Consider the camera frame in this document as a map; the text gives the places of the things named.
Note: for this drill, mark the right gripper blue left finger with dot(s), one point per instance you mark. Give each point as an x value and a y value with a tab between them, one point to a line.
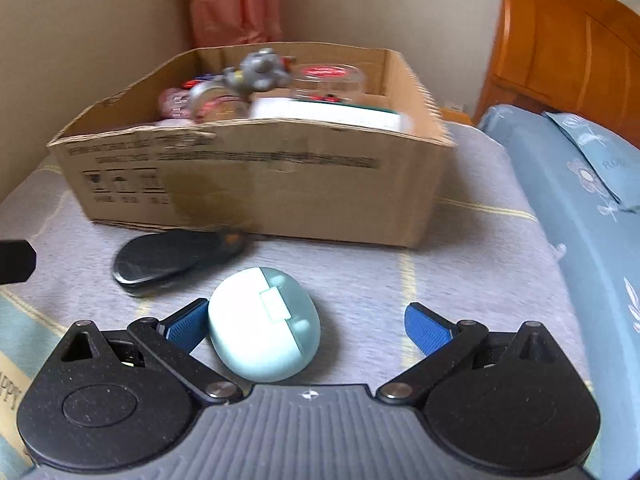
187	327

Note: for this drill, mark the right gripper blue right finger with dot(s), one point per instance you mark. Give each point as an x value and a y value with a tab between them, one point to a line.
426	329

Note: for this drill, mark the teal white oval case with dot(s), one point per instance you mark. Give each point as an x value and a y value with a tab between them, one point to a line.
263	325

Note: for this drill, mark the black oval case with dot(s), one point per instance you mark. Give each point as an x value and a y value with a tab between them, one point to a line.
158	260

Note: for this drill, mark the pink hamster keychain charm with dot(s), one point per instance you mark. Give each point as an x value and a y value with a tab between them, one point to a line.
174	107

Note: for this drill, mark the glass jar silver lid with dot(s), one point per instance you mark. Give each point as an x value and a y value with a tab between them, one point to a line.
217	103

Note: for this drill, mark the white green medicine bottle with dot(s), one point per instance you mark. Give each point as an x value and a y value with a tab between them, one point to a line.
334	113

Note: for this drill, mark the grey shark toy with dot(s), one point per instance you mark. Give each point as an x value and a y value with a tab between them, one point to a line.
260	71

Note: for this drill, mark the clear box red label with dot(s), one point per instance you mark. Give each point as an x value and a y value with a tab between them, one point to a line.
329	83

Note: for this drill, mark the grey teal plaid blanket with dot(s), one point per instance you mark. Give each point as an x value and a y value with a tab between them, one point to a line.
484	257

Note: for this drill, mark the brown cardboard box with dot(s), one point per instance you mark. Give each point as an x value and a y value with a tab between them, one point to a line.
283	176

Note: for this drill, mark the blue floral bedsheet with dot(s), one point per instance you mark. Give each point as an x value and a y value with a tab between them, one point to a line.
597	243

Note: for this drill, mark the black red toy car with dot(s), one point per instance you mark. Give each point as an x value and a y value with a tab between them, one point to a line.
206	79

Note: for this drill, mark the blue floral pillow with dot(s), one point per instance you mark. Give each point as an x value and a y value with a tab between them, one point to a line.
613	159

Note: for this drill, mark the wooden headboard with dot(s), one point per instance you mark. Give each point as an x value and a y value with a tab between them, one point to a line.
574	56

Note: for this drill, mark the pink curtain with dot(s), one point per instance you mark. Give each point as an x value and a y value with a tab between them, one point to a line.
225	22

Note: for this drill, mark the white wall plug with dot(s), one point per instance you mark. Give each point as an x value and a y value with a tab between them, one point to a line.
454	107

